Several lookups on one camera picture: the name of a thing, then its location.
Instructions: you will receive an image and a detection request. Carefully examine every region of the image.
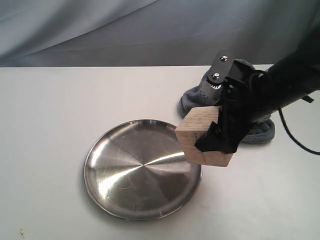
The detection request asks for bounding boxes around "black cable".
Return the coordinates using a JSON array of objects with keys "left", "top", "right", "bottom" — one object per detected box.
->
[{"left": 277, "top": 108, "right": 320, "bottom": 155}]

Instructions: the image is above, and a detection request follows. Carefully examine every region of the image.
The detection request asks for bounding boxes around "grey fluffy towel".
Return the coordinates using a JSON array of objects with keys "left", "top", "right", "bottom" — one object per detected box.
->
[{"left": 178, "top": 59, "right": 275, "bottom": 146}]

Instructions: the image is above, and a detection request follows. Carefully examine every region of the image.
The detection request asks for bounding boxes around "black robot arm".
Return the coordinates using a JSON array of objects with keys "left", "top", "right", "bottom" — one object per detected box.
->
[{"left": 195, "top": 14, "right": 320, "bottom": 154}]

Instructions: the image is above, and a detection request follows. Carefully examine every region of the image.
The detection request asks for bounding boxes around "round stainless steel plate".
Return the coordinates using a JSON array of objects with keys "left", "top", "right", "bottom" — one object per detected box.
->
[{"left": 83, "top": 119, "right": 203, "bottom": 221}]

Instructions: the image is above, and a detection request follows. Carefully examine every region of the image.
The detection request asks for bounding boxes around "grey backdrop cloth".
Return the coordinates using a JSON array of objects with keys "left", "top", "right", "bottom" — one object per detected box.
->
[{"left": 0, "top": 0, "right": 320, "bottom": 67}]

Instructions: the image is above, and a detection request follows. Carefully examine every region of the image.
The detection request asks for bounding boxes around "wooden camera mount block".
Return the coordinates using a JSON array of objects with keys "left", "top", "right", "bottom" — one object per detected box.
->
[{"left": 174, "top": 105, "right": 235, "bottom": 168}]

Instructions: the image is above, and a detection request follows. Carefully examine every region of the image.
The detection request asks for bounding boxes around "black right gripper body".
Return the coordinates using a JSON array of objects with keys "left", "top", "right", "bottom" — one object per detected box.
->
[{"left": 204, "top": 50, "right": 263, "bottom": 154}]

